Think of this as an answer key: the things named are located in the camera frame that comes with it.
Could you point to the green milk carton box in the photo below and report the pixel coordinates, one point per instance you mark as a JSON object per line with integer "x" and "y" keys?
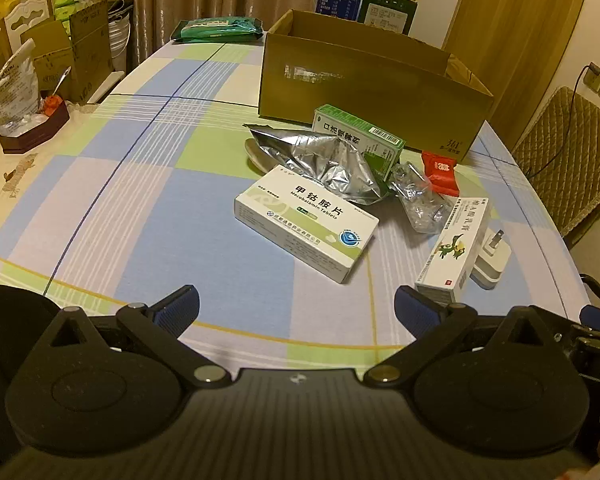
{"x": 385, "y": 12}

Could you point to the white flat board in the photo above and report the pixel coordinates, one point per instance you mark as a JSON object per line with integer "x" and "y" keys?
{"x": 105, "y": 87}

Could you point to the silver foil bag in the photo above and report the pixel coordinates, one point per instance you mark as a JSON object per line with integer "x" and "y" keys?
{"x": 320, "y": 160}

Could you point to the white carved chair back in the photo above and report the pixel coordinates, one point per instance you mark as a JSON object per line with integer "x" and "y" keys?
{"x": 27, "y": 17}

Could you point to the white ointment box bird print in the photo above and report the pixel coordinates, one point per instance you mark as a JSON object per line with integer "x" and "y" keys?
{"x": 450, "y": 250}

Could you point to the red candy packet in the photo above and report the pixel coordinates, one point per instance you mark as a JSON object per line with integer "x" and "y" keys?
{"x": 442, "y": 172}

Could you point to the dark brown wooden tray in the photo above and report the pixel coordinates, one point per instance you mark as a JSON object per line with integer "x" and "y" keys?
{"x": 35, "y": 132}

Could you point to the brown corrugated carton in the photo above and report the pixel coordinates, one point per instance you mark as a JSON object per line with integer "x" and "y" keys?
{"x": 85, "y": 45}

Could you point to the small red object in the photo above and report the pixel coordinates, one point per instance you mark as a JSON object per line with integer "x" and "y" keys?
{"x": 51, "y": 105}

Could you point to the white charger plug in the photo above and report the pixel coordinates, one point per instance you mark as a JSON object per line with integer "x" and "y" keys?
{"x": 492, "y": 262}

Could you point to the golden yellow curtain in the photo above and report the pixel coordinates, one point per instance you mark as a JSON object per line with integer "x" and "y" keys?
{"x": 505, "y": 35}

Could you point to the crumpled white plastic bag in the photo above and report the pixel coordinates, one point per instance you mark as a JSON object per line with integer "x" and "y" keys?
{"x": 12, "y": 90}

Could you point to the wall socket with plug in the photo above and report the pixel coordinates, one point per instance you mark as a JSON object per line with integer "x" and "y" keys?
{"x": 596, "y": 82}

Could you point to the large cardboard box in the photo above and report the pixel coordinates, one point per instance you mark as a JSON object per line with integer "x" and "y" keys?
{"x": 355, "y": 85}

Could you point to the clear plastic container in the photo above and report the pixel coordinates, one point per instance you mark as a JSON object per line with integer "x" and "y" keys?
{"x": 420, "y": 202}

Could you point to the green wet wipes pack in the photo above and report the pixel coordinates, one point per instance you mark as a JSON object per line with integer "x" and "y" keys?
{"x": 215, "y": 30}

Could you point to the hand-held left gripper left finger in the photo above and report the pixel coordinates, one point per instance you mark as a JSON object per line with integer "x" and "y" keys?
{"x": 177, "y": 307}

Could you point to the green medicine box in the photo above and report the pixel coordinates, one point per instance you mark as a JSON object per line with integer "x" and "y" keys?
{"x": 350, "y": 127}

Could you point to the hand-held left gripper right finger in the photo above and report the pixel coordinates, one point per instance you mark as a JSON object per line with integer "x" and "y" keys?
{"x": 417, "y": 310}

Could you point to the white plastic bucket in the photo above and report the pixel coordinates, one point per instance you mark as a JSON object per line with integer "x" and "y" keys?
{"x": 120, "y": 40}

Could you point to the white medicine box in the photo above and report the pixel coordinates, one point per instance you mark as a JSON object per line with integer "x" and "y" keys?
{"x": 305, "y": 220}

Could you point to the beige speckled spoon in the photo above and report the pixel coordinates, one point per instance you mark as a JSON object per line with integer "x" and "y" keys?
{"x": 251, "y": 153}

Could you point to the quilted beige chair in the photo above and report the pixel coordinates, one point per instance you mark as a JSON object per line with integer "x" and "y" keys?
{"x": 570, "y": 160}

